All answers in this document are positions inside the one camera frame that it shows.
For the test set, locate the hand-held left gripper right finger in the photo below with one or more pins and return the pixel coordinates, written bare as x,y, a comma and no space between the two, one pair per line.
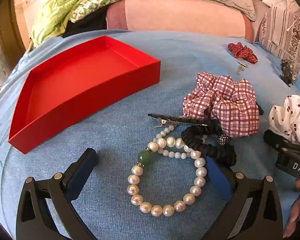
220,180

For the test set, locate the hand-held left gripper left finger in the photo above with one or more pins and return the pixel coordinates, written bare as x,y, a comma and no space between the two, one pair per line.
82,170

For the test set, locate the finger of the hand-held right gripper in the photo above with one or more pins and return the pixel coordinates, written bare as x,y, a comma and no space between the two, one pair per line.
275,138

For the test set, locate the white cherry print scrunchie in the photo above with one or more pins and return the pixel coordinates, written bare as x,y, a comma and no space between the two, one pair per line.
290,120

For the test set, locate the black satin scrunchie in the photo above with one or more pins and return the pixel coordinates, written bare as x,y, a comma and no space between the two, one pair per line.
215,152

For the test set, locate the red white plaid scrunchie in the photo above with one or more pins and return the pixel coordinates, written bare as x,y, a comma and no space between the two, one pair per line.
227,110

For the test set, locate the black alligator hair clip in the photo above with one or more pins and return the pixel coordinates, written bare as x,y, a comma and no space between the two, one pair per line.
180,119

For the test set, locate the red cardboard box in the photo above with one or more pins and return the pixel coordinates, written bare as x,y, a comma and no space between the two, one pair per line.
77,80

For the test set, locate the person's right hand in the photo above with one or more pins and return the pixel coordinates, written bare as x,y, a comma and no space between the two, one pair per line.
296,212

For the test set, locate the blue blanket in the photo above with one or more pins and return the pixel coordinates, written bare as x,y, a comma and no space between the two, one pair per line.
115,140

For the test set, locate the black claw hair clip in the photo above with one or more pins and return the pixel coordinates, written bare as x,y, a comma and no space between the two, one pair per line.
287,75

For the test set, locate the red polka dot scrunchie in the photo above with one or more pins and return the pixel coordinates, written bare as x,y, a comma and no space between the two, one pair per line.
240,51

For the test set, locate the striped floral pillow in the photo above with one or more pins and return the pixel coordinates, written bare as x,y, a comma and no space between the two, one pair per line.
282,30

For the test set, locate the black cloth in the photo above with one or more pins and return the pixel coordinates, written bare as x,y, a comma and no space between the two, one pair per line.
90,22

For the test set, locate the pink bolster cushion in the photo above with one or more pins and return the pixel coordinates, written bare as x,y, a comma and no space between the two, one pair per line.
177,15

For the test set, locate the wooden wardrobe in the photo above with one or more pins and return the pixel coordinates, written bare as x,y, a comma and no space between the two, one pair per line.
7,30

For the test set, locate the green quilt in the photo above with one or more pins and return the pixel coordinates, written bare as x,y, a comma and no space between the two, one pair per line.
65,0

